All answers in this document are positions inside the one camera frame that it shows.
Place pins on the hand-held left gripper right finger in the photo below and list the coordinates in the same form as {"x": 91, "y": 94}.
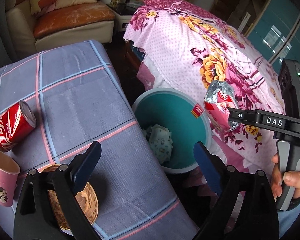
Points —
{"x": 206, "y": 167}

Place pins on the pink paper cup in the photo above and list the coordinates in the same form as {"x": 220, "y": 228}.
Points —
{"x": 2, "y": 187}

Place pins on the teal glass wardrobe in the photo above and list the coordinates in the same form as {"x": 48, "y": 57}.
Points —
{"x": 277, "y": 27}

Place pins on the nightstand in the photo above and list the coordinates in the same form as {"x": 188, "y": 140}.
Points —
{"x": 122, "y": 20}

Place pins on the paper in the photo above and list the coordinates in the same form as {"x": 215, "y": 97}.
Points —
{"x": 160, "y": 142}

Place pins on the dark wooden cabinet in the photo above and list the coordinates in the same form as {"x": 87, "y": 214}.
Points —
{"x": 230, "y": 0}

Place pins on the orange seat cushion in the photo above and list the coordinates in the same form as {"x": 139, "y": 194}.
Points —
{"x": 72, "y": 17}

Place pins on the cream leather sofa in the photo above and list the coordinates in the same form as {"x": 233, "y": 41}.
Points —
{"x": 72, "y": 33}

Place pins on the pink wafer snack packet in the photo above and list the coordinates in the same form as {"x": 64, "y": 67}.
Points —
{"x": 218, "y": 110}

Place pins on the grey plaid tablecloth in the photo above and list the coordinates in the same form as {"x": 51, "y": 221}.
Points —
{"x": 77, "y": 97}

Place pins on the teal trash bin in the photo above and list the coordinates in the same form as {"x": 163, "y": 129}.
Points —
{"x": 180, "y": 120}

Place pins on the brown round bowl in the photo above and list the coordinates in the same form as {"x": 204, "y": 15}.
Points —
{"x": 87, "y": 202}

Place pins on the person's right hand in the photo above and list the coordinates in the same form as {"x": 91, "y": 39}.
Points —
{"x": 296, "y": 180}

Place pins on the red soda can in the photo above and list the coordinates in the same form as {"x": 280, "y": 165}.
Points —
{"x": 10, "y": 130}

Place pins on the pink floral blanket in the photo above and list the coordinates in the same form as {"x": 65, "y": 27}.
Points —
{"x": 180, "y": 42}

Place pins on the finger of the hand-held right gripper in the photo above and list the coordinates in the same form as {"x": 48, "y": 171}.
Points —
{"x": 240, "y": 115}

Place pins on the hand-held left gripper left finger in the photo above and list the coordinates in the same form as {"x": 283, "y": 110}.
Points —
{"x": 86, "y": 170}

